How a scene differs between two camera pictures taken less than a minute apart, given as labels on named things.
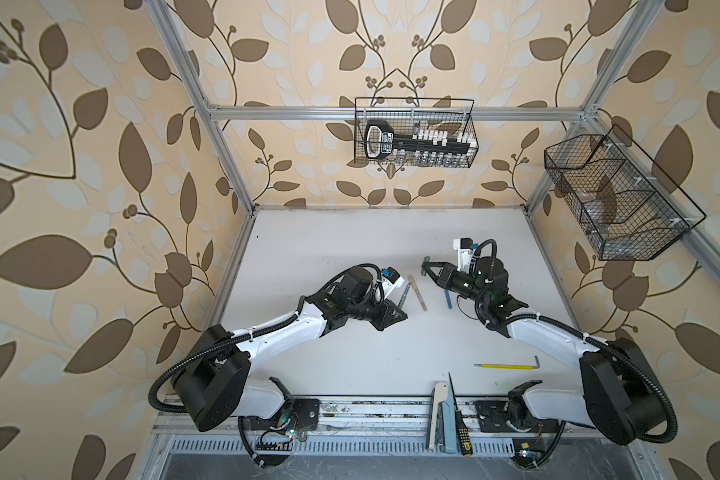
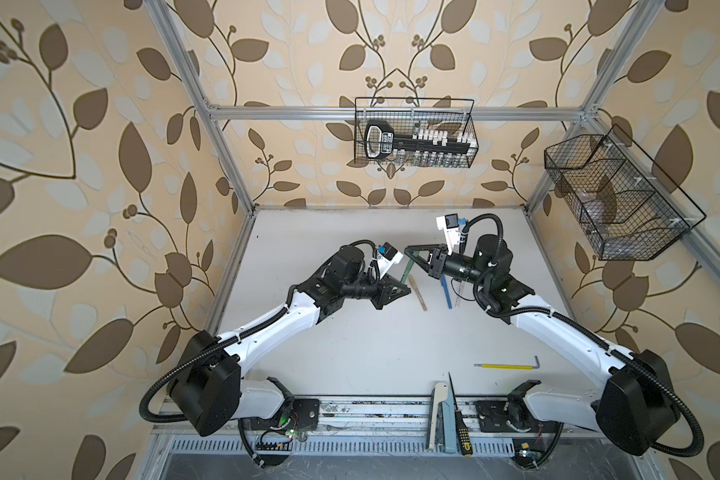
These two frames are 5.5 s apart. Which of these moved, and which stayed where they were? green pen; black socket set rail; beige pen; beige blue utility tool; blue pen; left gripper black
Moved: green pen; left gripper black
Stayed: beige pen; black socket set rail; blue pen; beige blue utility tool
